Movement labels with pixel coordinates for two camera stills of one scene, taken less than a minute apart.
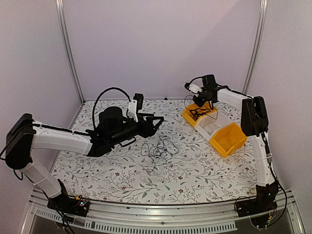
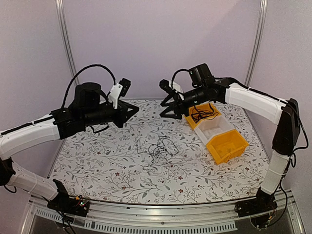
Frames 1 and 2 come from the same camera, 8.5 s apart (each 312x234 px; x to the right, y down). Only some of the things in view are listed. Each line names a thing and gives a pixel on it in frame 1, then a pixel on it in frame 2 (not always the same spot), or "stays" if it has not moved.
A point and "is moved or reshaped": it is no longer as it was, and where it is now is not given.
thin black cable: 196,113 is moved or reshaped
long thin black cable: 192,95 is moved or reshaped
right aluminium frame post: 255,54 stays
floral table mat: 174,164 stays
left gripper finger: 156,126 → 134,109
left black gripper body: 119,137 → 96,117
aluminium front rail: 200,217 stays
